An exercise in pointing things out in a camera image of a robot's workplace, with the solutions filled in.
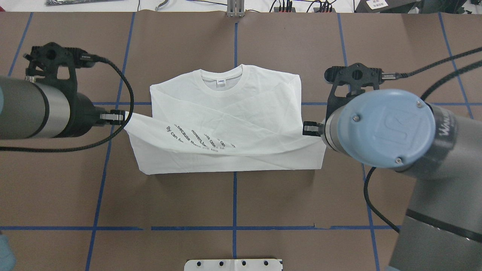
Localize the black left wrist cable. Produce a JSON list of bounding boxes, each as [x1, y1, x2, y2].
[[0, 54, 135, 153]]

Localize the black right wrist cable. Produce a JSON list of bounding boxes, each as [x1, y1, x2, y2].
[[363, 47, 482, 234]]

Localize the aluminium frame post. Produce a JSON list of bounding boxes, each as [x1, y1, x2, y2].
[[227, 0, 246, 18]]

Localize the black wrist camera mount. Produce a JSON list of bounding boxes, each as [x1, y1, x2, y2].
[[324, 63, 383, 121], [23, 42, 100, 99]]

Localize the orange-black usb hub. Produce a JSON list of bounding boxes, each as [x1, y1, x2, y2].
[[313, 0, 336, 13], [270, 0, 296, 13]]

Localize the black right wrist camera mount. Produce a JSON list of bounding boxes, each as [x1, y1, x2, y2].
[[324, 63, 383, 121]]

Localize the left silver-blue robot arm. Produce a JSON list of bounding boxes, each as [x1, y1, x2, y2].
[[0, 76, 127, 140]]

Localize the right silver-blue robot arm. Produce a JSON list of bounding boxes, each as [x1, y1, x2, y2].
[[303, 89, 482, 271]]

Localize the white long-sleeve printed shirt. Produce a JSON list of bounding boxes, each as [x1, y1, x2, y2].
[[125, 64, 326, 175]]

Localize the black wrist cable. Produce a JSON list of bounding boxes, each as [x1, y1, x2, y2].
[[0, 54, 135, 153], [363, 47, 482, 234]]

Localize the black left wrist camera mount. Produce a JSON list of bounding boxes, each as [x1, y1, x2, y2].
[[23, 42, 100, 99]]

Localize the upper orange-black usb hub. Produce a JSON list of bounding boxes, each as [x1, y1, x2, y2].
[[270, 0, 296, 13]]

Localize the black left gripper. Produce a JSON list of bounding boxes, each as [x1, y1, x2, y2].
[[67, 93, 126, 137]]

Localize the lower orange-black usb hub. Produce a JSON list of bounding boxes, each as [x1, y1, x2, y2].
[[313, 0, 336, 13]]

